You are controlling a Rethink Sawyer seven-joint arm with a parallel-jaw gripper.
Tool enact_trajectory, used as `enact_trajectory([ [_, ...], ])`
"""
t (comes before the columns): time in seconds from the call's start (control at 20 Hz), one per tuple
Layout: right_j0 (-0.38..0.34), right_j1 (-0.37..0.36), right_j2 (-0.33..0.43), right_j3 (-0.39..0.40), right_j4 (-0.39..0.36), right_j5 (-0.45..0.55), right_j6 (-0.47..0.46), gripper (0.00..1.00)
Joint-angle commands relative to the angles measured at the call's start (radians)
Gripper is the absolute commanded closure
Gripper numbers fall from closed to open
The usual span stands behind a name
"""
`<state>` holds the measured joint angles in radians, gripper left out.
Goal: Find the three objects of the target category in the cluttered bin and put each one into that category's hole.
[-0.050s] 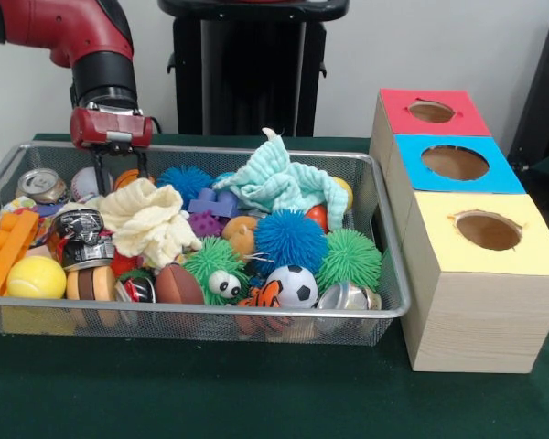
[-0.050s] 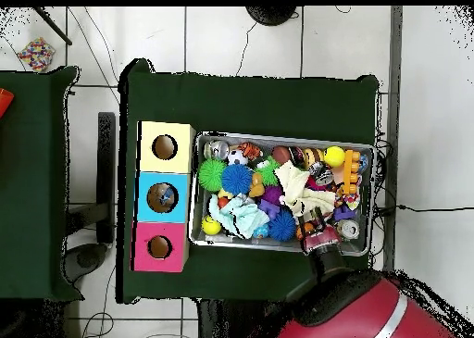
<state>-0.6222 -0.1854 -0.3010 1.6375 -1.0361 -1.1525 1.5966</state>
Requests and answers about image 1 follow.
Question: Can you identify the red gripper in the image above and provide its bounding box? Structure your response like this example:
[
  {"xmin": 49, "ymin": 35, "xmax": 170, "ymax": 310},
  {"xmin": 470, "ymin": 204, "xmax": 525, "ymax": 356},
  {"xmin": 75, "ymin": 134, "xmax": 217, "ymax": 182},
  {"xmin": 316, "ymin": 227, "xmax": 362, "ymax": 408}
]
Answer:
[{"xmin": 70, "ymin": 105, "xmax": 154, "ymax": 197}]

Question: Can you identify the cream knitted cloth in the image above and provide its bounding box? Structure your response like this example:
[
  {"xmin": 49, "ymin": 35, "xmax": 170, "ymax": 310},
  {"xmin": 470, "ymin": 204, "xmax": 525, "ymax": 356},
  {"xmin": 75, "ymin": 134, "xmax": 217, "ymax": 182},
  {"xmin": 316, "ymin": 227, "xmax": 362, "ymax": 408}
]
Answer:
[{"xmin": 99, "ymin": 177, "xmax": 204, "ymax": 270}]

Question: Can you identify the clear mesh bin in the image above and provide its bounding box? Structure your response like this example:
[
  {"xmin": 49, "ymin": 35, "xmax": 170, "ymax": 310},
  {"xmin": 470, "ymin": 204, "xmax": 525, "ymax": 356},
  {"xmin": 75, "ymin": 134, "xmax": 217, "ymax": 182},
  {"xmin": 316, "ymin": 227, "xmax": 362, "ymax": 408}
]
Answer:
[{"xmin": 0, "ymin": 140, "xmax": 413, "ymax": 347}]

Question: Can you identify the wooden box with three holes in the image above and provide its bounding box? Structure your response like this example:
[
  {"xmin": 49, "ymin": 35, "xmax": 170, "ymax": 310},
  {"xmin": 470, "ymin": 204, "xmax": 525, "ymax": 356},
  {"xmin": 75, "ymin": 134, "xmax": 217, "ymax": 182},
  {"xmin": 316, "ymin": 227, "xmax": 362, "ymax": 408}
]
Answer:
[{"xmin": 370, "ymin": 88, "xmax": 549, "ymax": 374}]

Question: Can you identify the small orange basketball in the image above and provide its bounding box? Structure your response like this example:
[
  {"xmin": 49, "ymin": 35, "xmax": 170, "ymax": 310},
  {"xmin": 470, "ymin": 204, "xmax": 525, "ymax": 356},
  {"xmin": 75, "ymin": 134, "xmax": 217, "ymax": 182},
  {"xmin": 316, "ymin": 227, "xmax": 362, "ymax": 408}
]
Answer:
[{"xmin": 114, "ymin": 168, "xmax": 156, "ymax": 191}]

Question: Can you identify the white baseball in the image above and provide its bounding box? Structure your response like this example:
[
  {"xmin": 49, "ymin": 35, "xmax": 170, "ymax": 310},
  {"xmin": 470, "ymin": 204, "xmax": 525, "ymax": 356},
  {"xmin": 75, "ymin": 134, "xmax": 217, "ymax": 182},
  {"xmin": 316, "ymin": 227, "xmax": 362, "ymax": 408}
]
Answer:
[{"xmin": 70, "ymin": 166, "xmax": 115, "ymax": 201}]

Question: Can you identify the small blue spiky ball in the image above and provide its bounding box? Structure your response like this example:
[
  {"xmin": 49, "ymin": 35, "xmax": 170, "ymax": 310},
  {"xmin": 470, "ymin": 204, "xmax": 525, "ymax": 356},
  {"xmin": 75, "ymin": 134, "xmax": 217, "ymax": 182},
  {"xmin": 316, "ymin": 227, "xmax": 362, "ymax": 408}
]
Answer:
[{"xmin": 157, "ymin": 165, "xmax": 215, "ymax": 206}]

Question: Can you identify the crushed silver can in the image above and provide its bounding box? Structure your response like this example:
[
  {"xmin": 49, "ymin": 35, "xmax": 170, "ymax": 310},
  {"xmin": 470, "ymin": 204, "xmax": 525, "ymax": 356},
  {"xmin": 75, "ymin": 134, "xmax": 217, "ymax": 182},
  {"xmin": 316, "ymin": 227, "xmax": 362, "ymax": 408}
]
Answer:
[{"xmin": 16, "ymin": 167, "xmax": 70, "ymax": 205}]

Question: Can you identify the green furry googly-eyed toy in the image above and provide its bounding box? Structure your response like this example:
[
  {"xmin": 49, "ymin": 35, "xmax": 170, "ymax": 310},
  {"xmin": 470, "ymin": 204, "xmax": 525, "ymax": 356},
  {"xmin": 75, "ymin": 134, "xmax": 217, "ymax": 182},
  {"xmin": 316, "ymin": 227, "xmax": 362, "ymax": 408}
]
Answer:
[{"xmin": 186, "ymin": 236, "xmax": 251, "ymax": 306}]

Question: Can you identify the orange toy brick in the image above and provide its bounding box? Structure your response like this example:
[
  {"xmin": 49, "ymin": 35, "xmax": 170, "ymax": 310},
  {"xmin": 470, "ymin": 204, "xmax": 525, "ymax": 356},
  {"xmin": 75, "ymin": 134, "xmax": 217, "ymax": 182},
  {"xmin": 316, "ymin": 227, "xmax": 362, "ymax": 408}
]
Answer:
[{"xmin": 0, "ymin": 209, "xmax": 41, "ymax": 296}]

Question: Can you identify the yellow tennis ball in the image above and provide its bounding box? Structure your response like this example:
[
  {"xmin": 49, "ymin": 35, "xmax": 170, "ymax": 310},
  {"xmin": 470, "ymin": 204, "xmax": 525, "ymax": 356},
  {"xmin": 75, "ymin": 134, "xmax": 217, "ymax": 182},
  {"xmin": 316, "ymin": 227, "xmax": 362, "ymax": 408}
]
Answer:
[{"xmin": 6, "ymin": 255, "xmax": 68, "ymax": 300}]

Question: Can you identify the mint green cloth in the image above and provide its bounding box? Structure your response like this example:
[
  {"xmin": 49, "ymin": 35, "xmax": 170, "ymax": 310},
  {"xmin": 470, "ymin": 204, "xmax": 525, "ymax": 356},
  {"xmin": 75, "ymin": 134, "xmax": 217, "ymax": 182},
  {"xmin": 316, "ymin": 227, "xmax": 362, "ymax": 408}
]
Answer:
[{"xmin": 213, "ymin": 127, "xmax": 349, "ymax": 231}]

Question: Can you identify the large blue spiky ball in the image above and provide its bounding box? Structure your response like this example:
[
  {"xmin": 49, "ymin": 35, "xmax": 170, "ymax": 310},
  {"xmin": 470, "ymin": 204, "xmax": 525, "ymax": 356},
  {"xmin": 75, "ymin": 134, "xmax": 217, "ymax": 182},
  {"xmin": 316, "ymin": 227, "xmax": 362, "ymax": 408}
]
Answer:
[{"xmin": 253, "ymin": 209, "xmax": 328, "ymax": 273}]

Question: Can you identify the small soccer ball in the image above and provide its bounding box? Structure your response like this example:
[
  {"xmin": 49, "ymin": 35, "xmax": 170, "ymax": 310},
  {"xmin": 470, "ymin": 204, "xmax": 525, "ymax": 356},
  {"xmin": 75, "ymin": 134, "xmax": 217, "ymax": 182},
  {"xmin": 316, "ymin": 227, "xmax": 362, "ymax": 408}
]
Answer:
[{"xmin": 265, "ymin": 264, "xmax": 320, "ymax": 309}]

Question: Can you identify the yellow smiley ball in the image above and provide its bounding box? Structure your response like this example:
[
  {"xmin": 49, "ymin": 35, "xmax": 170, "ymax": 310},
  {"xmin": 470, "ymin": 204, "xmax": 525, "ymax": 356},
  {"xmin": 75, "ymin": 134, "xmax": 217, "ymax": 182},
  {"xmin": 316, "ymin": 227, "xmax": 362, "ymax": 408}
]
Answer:
[{"xmin": 334, "ymin": 177, "xmax": 354, "ymax": 214}]

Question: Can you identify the green spiky ball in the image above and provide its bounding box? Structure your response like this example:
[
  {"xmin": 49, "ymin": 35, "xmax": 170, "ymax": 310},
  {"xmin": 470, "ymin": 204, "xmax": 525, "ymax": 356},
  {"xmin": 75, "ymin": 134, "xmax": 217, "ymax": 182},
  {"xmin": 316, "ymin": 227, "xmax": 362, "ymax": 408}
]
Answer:
[{"xmin": 315, "ymin": 228, "xmax": 384, "ymax": 292}]

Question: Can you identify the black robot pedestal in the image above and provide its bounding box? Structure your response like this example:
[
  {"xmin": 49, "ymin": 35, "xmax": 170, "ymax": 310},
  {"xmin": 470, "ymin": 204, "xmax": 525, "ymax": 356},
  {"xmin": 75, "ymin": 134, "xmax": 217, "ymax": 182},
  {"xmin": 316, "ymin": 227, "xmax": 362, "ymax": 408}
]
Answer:
[{"xmin": 158, "ymin": 0, "xmax": 350, "ymax": 138}]

